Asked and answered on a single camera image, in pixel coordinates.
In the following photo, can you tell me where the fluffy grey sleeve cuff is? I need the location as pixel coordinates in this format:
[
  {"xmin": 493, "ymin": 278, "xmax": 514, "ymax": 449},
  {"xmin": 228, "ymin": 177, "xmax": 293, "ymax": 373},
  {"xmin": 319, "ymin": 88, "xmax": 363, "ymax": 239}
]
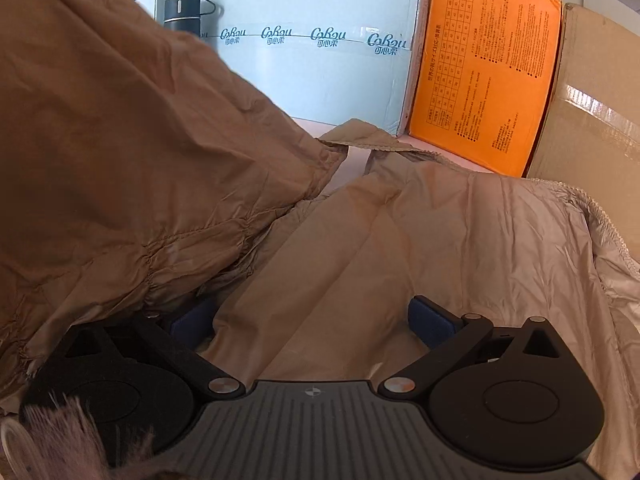
[{"xmin": 0, "ymin": 395, "xmax": 156, "ymax": 480}]

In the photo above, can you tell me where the orange printed box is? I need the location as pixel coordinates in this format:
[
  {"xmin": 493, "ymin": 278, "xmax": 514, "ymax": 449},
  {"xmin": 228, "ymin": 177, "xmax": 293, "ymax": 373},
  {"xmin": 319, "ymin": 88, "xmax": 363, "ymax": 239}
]
[{"xmin": 407, "ymin": 0, "xmax": 563, "ymax": 178}]

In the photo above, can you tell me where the brown cardboard box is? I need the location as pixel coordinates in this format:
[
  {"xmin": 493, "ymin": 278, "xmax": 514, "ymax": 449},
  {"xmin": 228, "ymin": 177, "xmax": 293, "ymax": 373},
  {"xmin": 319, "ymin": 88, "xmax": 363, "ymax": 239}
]
[{"xmin": 525, "ymin": 2, "xmax": 640, "ymax": 211}]

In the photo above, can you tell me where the beige puffer jacket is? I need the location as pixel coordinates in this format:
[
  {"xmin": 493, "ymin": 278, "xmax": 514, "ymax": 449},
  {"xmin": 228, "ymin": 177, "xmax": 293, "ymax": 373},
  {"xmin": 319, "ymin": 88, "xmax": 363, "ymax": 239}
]
[{"xmin": 0, "ymin": 0, "xmax": 640, "ymax": 480}]

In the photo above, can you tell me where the dark blue thermos bottle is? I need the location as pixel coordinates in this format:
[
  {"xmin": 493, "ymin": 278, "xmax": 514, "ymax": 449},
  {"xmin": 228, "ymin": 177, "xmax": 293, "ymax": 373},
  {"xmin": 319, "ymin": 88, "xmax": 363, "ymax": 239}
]
[{"xmin": 162, "ymin": 0, "xmax": 224, "ymax": 36}]

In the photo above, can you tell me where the large light blue box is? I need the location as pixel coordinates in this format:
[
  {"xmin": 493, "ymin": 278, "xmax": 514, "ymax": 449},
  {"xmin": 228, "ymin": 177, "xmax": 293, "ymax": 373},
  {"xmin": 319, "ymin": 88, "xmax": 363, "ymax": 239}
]
[{"xmin": 135, "ymin": 0, "xmax": 423, "ymax": 137}]

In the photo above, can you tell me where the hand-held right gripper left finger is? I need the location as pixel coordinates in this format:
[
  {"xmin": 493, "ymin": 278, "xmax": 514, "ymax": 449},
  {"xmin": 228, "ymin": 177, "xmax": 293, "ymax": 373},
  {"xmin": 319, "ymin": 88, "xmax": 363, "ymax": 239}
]
[{"xmin": 49, "ymin": 300, "xmax": 247, "ymax": 402}]

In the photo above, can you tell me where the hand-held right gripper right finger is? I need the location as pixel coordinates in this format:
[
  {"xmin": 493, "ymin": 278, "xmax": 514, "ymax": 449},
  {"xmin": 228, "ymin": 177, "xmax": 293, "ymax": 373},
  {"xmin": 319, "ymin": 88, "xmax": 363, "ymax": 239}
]
[{"xmin": 376, "ymin": 296, "xmax": 582, "ymax": 403}]

